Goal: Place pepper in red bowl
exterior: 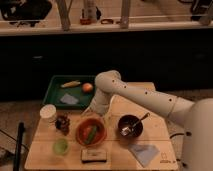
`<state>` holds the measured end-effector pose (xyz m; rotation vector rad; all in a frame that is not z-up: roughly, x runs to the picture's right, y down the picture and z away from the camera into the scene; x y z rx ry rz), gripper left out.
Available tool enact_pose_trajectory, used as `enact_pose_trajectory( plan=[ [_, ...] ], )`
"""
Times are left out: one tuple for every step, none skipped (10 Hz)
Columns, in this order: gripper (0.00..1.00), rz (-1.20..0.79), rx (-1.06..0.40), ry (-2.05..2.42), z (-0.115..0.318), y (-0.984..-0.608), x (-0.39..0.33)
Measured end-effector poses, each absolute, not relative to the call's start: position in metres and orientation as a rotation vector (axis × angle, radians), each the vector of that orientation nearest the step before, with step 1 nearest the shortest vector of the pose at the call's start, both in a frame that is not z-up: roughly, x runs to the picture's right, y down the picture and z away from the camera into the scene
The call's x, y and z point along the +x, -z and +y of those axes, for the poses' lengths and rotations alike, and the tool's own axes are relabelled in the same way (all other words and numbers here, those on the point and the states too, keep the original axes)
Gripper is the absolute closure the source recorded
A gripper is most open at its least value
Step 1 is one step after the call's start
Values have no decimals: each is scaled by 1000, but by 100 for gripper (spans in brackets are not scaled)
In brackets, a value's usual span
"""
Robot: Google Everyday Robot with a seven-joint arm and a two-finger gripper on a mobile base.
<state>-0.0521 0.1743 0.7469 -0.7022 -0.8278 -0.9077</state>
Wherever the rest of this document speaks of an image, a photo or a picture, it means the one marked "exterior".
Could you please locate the green plastic tray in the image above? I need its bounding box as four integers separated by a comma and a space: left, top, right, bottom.
43, 75, 95, 110

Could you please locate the small green cup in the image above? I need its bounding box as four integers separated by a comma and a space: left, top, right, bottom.
53, 138, 69, 155

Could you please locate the dark small toy object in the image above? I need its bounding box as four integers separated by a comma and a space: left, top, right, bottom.
55, 116, 70, 135

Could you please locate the red and green pepper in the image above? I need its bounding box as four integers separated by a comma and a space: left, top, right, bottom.
84, 125, 97, 145

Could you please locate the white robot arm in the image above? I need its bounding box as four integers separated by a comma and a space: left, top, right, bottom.
89, 70, 213, 171

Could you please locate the grey cloth in tray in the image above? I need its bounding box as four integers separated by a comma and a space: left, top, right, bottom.
60, 94, 79, 105

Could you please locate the white cylindrical container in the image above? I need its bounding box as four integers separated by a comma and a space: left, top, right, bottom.
40, 104, 57, 123

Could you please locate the metal spoon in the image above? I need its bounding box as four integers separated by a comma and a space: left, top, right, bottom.
122, 112, 150, 135

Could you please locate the red bowl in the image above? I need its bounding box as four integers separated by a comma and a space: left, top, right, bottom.
75, 118, 107, 147

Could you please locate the dark brown bowl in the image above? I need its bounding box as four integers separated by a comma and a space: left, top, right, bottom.
118, 115, 143, 138

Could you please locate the grey blue cloth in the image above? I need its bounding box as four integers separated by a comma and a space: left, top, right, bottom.
128, 144, 159, 167

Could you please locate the black pole at left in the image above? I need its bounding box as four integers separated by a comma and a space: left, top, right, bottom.
13, 122, 25, 171

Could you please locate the orange round fruit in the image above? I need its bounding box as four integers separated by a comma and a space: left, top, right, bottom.
82, 83, 93, 93

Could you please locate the wooden railing shelf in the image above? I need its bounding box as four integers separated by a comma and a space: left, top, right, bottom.
0, 0, 213, 36

